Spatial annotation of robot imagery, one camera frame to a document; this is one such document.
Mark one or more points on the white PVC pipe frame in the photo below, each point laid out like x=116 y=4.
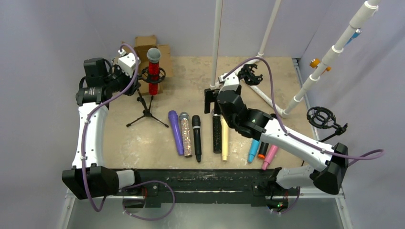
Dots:
x=284 y=66

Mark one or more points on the brown cardboard box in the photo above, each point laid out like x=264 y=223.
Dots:
x=144 y=66

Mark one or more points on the orange clamp on pipe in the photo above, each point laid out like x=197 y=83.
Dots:
x=315 y=62

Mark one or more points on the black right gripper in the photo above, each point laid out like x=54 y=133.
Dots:
x=208 y=101

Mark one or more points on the red glitter microphone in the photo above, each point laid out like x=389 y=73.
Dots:
x=153 y=56

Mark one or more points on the black microphone with silver band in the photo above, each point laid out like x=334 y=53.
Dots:
x=196 y=125

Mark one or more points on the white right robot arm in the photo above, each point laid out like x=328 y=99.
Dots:
x=327 y=164

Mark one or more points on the pink plastic microphone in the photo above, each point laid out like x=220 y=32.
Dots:
x=269 y=157

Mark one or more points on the black round-base desk mic stand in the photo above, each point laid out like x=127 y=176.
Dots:
x=247 y=74

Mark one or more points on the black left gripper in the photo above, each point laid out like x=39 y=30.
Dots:
x=133 y=83

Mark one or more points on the silver rhinestone microphone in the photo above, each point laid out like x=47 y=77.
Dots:
x=185 y=133

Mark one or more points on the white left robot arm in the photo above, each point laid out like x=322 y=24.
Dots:
x=88 y=176

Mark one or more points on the black glitter microphone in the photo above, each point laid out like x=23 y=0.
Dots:
x=217 y=131

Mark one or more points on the blue marker on pipe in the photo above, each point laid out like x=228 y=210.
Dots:
x=354 y=36

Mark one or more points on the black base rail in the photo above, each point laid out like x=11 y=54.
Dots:
x=255 y=187

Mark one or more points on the plain black microphone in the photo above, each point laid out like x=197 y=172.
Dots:
x=263 y=149

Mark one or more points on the black tripod mic stand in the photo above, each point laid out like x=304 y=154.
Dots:
x=323 y=118
x=147 y=109

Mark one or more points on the purple plastic microphone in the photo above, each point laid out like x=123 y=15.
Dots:
x=173 y=119

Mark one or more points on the cream plastic microphone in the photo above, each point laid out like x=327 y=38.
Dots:
x=225 y=140

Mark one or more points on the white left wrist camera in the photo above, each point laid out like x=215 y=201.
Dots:
x=127 y=62

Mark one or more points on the blue plastic microphone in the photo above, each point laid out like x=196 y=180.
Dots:
x=253 y=150

